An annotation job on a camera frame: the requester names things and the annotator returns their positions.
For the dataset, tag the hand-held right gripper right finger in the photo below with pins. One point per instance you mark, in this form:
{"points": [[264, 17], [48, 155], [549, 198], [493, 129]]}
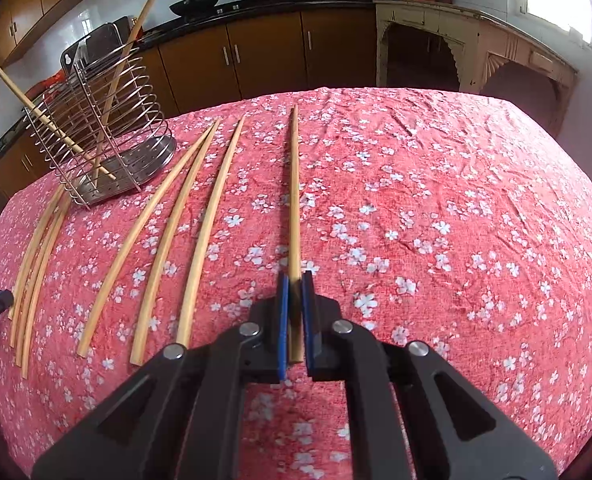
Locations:
{"points": [[308, 320]]}

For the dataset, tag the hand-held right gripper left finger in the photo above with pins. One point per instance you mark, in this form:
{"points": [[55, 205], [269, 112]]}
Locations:
{"points": [[283, 330]]}

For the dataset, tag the brown lower cabinets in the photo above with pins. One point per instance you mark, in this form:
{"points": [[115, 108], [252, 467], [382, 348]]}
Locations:
{"points": [[11, 170], [266, 55]]}

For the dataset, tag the red floral tablecloth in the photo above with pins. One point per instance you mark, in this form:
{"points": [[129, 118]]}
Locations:
{"points": [[425, 235]]}

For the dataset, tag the cream wooden side table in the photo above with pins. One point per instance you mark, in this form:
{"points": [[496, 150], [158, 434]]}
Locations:
{"points": [[475, 45]]}

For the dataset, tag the black wok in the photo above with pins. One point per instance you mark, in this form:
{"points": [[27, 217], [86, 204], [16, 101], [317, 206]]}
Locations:
{"points": [[196, 2]]}

